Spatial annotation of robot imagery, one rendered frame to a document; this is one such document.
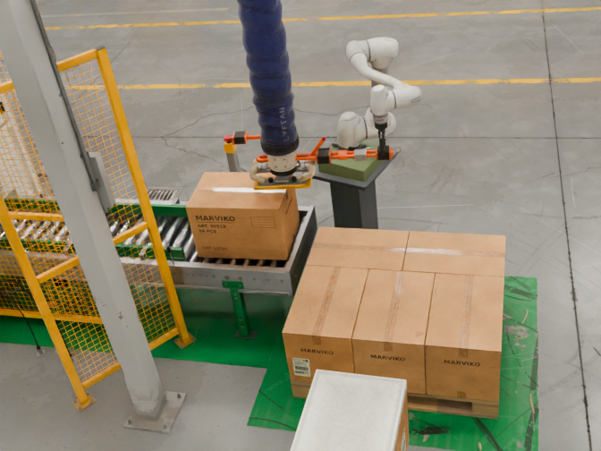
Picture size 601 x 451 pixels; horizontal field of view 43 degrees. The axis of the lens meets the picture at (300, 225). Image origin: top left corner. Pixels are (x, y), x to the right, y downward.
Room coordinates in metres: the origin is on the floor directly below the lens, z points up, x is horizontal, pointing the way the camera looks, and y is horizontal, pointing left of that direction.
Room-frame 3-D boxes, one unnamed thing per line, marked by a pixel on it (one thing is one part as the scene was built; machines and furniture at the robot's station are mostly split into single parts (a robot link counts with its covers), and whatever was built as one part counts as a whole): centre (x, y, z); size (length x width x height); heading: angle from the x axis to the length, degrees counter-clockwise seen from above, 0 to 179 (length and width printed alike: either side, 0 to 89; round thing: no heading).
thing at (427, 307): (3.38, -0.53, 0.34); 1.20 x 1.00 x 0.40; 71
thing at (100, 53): (3.51, 1.19, 1.05); 0.87 x 0.10 x 2.10; 123
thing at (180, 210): (4.61, 1.37, 0.60); 1.60 x 0.10 x 0.09; 71
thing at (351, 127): (4.46, -0.42, 1.01); 0.18 x 0.16 x 0.22; 96
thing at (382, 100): (3.78, -0.55, 1.55); 0.13 x 0.11 x 0.16; 96
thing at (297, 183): (3.79, 0.07, 1.10); 0.34 x 0.10 x 0.05; 79
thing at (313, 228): (3.88, 0.01, 0.48); 0.70 x 0.03 x 0.15; 161
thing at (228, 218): (4.00, 0.34, 0.75); 0.60 x 0.40 x 0.40; 74
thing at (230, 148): (4.53, 0.40, 0.50); 0.07 x 0.07 x 1.00; 71
